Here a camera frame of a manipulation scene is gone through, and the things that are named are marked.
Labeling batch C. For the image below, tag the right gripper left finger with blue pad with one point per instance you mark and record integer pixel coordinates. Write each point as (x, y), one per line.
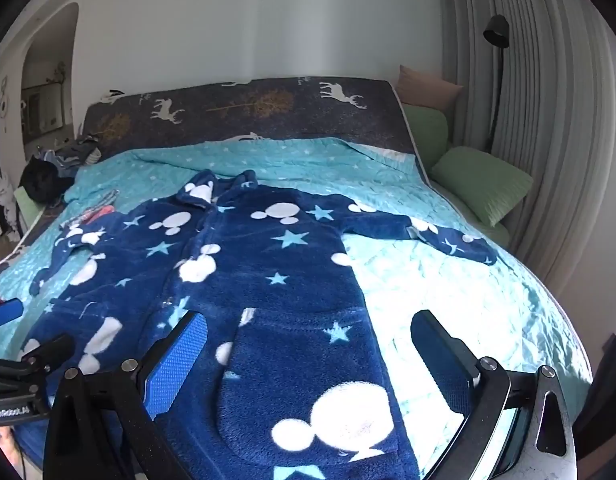
(102, 426)

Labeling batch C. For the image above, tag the pile of grey-blue clothes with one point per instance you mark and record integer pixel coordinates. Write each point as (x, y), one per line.
(70, 157)

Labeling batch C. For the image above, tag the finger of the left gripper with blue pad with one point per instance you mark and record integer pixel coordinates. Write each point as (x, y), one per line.
(10, 311)

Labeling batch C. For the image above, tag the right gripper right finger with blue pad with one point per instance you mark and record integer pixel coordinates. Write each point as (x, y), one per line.
(515, 424)

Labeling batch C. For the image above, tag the beige pillow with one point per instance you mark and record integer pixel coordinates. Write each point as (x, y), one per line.
(419, 89)

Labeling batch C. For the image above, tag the green pillow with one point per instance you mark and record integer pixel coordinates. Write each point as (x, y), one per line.
(489, 186)
(429, 131)

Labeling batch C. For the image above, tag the navy fleece mouse-print onesie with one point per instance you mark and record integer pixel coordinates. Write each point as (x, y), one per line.
(290, 382)

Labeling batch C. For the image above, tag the green pillow front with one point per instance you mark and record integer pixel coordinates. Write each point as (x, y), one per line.
(489, 186)

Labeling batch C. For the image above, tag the green pillow back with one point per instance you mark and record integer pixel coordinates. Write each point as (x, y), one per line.
(429, 131)

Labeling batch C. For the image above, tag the turquoise star quilt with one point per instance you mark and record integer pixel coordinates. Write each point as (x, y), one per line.
(502, 311)

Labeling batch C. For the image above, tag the black floor lamp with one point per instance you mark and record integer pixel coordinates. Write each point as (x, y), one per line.
(497, 34)

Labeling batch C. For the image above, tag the black bag on bedside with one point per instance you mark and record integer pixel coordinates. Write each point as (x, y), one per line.
(42, 183)

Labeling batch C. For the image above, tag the grey pleated curtain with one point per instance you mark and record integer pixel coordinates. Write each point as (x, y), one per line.
(557, 119)

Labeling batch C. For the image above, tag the dark deer-print headboard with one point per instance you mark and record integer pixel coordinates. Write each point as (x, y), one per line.
(320, 131)

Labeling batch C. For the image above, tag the pink small garment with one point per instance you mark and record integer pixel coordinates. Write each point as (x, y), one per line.
(103, 206)

